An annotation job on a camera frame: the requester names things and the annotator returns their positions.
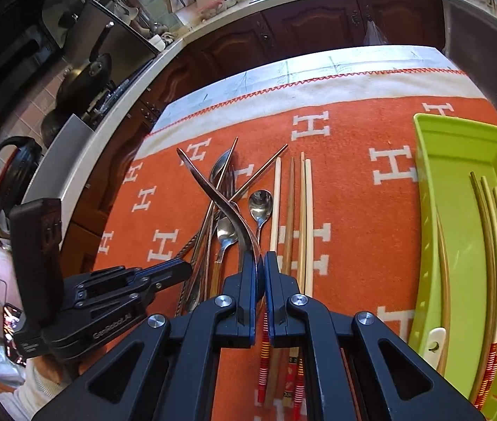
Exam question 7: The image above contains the plain dark wooden chopstick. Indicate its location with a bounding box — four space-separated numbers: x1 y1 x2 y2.
264 157 297 410

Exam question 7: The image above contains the orange H-pattern blanket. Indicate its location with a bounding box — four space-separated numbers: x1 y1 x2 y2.
93 67 497 421

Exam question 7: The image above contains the black electric kettle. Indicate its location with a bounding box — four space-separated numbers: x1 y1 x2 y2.
0 136 42 217

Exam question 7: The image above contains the black wok pan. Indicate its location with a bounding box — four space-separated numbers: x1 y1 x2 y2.
40 22 115 147

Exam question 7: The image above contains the large steel ladle spoon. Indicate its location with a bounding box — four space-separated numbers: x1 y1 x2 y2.
209 150 236 198

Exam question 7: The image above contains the green plastic utensil tray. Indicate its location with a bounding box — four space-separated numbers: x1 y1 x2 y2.
408 114 497 420

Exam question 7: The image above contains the medium steel spoon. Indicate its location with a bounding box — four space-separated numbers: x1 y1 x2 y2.
209 217 237 298

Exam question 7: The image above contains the white ceramic soup spoon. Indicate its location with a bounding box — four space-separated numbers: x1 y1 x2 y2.
422 327 447 370

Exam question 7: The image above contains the twisted steel chopstick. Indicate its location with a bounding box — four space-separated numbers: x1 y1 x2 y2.
175 138 238 316

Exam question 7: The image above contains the large steel soup spoon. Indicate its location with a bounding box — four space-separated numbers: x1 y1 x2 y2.
176 148 260 272

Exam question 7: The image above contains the red-banded light chopstick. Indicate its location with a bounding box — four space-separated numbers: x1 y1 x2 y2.
257 158 282 406

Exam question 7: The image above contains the red-striped bamboo chopstick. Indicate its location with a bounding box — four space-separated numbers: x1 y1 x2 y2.
437 214 451 375

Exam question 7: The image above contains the wooden chopstick decorated tip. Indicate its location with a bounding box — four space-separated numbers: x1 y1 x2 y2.
283 152 306 408

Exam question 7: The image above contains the long red-tipped chopstick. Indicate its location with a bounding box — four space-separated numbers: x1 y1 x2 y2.
291 158 314 420

